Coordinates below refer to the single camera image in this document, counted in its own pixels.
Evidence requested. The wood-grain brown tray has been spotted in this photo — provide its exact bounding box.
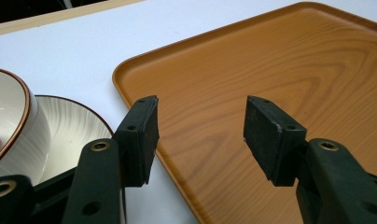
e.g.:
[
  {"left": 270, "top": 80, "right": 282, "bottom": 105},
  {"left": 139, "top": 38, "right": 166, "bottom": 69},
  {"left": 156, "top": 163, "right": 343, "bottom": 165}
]
[{"left": 112, "top": 1, "right": 377, "bottom": 224}]

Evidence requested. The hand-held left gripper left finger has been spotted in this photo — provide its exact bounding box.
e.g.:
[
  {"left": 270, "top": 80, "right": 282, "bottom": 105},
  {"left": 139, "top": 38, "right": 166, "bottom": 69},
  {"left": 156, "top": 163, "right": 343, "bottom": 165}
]
[{"left": 61, "top": 94, "right": 161, "bottom": 224}]

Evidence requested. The white plate with brown rim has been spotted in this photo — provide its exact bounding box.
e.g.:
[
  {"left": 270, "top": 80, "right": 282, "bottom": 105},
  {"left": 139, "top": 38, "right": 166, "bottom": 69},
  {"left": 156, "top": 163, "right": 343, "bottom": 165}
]
[{"left": 35, "top": 94, "right": 115, "bottom": 185}]

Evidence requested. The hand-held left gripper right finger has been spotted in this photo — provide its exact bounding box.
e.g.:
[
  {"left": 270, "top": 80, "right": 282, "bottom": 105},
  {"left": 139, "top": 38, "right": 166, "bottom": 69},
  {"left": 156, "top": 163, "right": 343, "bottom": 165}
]
[{"left": 243, "top": 94, "right": 377, "bottom": 224}]

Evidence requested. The white bowl with brown rim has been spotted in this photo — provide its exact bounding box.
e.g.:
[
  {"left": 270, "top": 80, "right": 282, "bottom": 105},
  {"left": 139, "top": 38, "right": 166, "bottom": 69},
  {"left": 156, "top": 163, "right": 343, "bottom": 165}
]
[{"left": 0, "top": 66, "right": 52, "bottom": 187}]

